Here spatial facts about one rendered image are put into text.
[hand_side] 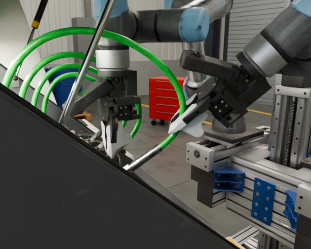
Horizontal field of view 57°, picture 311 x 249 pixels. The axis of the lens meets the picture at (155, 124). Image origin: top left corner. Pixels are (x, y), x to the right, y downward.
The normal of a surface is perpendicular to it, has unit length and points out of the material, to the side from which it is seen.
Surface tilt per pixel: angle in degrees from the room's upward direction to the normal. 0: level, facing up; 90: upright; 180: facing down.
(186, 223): 90
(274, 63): 110
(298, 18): 78
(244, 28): 90
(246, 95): 103
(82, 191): 90
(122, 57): 89
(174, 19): 71
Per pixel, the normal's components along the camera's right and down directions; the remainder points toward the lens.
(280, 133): -0.80, 0.16
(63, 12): 0.60, 0.21
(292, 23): -0.50, 0.04
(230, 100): -0.11, 0.47
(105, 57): -0.29, 0.25
